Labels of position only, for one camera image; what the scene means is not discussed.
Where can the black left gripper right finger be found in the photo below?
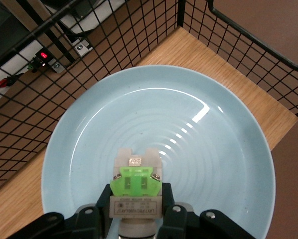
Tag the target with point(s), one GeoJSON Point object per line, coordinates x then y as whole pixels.
{"type": "Point", "coordinates": [184, 224]}

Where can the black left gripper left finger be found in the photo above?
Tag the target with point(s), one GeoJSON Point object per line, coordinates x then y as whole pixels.
{"type": "Point", "coordinates": [89, 224]}

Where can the green white switch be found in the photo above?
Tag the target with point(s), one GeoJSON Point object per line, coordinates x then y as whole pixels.
{"type": "Point", "coordinates": [136, 179]}

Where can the light blue ceramic plate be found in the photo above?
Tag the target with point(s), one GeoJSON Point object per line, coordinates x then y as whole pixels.
{"type": "Point", "coordinates": [164, 112]}

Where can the red digit display module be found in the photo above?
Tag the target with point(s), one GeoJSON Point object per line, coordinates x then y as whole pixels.
{"type": "Point", "coordinates": [44, 55]}

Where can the silver pole mount plate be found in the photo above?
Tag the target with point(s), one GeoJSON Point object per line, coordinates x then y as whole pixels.
{"type": "Point", "coordinates": [82, 47]}

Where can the camera mount pole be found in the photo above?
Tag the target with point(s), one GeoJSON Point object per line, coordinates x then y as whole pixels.
{"type": "Point", "coordinates": [27, 17]}

